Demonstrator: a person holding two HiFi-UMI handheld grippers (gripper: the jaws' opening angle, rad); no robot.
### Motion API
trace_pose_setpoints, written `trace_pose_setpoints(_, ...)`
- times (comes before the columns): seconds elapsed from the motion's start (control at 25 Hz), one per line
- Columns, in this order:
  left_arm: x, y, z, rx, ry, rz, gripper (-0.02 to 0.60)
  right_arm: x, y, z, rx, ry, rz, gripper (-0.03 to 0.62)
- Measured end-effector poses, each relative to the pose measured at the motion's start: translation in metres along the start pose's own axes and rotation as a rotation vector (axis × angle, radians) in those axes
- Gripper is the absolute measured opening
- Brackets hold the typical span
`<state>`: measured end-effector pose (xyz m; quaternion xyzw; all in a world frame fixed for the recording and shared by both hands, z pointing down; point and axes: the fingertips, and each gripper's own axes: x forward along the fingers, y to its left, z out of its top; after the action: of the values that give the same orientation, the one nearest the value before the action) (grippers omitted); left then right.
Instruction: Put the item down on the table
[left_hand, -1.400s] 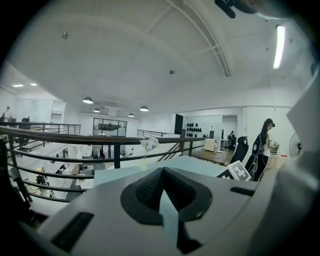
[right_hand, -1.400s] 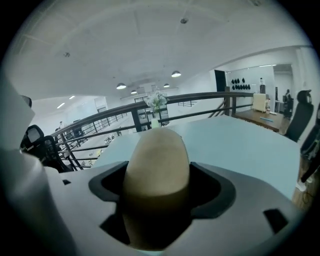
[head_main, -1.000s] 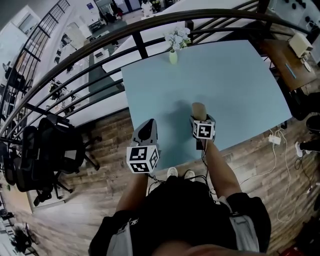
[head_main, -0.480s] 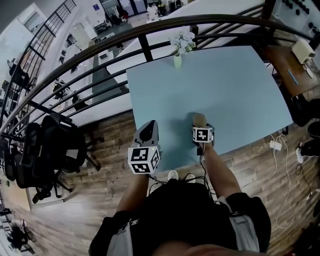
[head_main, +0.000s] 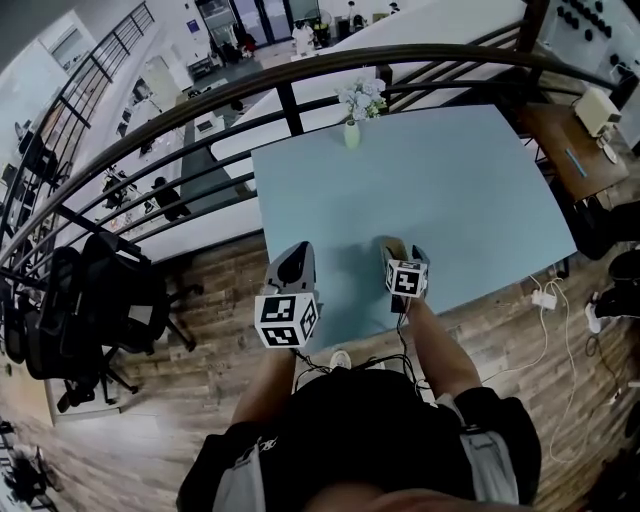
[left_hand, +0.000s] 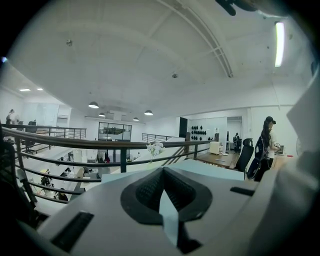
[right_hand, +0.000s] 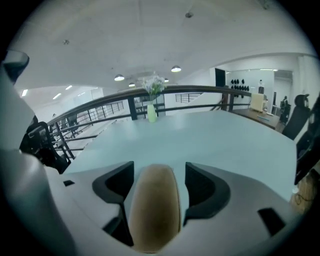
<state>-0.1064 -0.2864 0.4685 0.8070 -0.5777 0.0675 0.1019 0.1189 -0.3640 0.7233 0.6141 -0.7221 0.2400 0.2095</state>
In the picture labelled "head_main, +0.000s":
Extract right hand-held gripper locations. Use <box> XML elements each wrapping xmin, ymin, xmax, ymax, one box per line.
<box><xmin>384</xmin><ymin>244</ymin><xmax>432</xmax><ymax>314</ymax></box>

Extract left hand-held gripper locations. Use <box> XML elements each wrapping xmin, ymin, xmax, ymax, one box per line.
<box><xmin>254</xmin><ymin>241</ymin><xmax>320</xmax><ymax>350</ymax></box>

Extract person's right forearm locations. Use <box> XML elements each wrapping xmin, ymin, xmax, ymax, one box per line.
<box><xmin>403</xmin><ymin>297</ymin><xmax>484</xmax><ymax>402</ymax></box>

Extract person's left forearm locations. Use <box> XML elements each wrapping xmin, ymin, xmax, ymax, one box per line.
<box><xmin>231</xmin><ymin>348</ymin><xmax>302</xmax><ymax>427</ymax></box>

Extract white flower bunch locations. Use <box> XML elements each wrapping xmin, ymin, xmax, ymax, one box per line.
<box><xmin>335</xmin><ymin>78</ymin><xmax>389</xmax><ymax>124</ymax></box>

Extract person's black shirt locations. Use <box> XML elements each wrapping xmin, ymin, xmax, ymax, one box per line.
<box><xmin>176</xmin><ymin>368</ymin><xmax>544</xmax><ymax>512</ymax></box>

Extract black mesh office chair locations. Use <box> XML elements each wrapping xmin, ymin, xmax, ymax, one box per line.
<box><xmin>78</xmin><ymin>232</ymin><xmax>205</xmax><ymax>354</ymax></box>
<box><xmin>21</xmin><ymin>246</ymin><xmax>140</xmax><ymax>413</ymax></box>

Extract blue pen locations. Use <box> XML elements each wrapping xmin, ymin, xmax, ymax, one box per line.
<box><xmin>565</xmin><ymin>147</ymin><xmax>588</xmax><ymax>178</ymax></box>

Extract brown wooden desk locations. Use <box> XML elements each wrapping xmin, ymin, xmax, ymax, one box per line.
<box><xmin>516</xmin><ymin>101</ymin><xmax>631</xmax><ymax>202</ymax></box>

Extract black bag on floor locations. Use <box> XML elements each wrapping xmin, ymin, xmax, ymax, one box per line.
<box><xmin>573</xmin><ymin>198</ymin><xmax>640</xmax><ymax>262</ymax></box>

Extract dark metal railing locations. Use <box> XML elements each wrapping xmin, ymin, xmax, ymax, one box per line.
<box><xmin>27</xmin><ymin>0</ymin><xmax>157</xmax><ymax>151</ymax></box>
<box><xmin>0</xmin><ymin>29</ymin><xmax>640</xmax><ymax>284</ymax></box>

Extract beige box appliance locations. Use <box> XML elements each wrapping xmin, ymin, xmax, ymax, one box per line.
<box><xmin>572</xmin><ymin>86</ymin><xmax>623</xmax><ymax>138</ymax></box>

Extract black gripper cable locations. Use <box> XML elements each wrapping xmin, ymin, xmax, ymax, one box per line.
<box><xmin>291</xmin><ymin>298</ymin><xmax>427</xmax><ymax>392</ymax></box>

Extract white floor cable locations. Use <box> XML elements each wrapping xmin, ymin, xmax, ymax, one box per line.
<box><xmin>528</xmin><ymin>274</ymin><xmax>577</xmax><ymax>464</ymax></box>

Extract black floor cable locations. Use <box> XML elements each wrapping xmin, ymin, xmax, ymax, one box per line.
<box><xmin>583</xmin><ymin>333</ymin><xmax>627</xmax><ymax>397</ymax></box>

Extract rack of black wall items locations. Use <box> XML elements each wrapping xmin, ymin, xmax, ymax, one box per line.
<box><xmin>556</xmin><ymin>0</ymin><xmax>615</xmax><ymax>40</ymax></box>

